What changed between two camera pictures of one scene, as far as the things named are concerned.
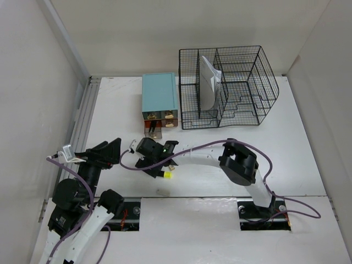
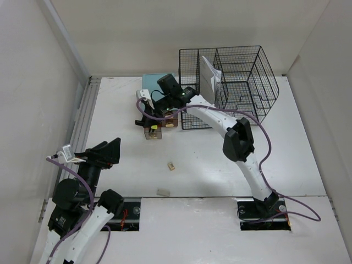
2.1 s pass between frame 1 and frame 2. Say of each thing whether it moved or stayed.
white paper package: stayed
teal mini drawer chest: stayed
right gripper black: moved
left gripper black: stayed
